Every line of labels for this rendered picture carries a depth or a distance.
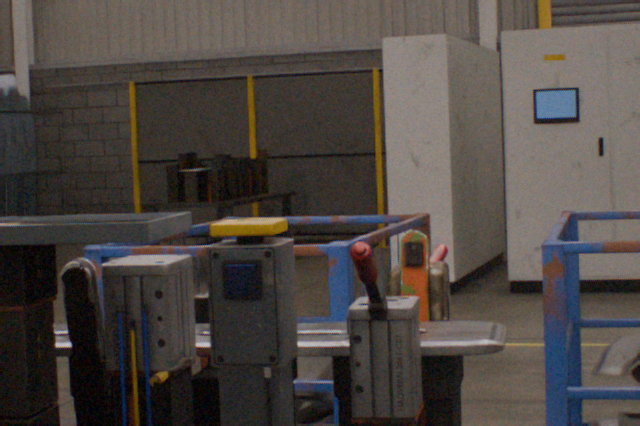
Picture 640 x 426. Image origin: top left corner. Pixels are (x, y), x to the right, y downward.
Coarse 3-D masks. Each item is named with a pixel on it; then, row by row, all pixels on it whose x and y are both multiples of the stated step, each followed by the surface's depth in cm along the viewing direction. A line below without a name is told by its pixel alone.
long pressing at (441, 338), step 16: (64, 336) 150; (208, 336) 146; (304, 336) 143; (320, 336) 143; (336, 336) 142; (432, 336) 140; (448, 336) 139; (464, 336) 139; (480, 336) 138; (496, 336) 140; (64, 352) 142; (208, 352) 139; (304, 352) 137; (320, 352) 136; (336, 352) 136; (432, 352) 134; (448, 352) 134; (464, 352) 133; (480, 352) 133
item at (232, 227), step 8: (216, 224) 110; (224, 224) 110; (232, 224) 109; (240, 224) 109; (248, 224) 109; (256, 224) 109; (264, 224) 109; (272, 224) 109; (280, 224) 111; (216, 232) 110; (224, 232) 109; (232, 232) 109; (240, 232) 109; (248, 232) 109; (256, 232) 109; (264, 232) 109; (272, 232) 109; (240, 240) 111; (248, 240) 111; (256, 240) 111
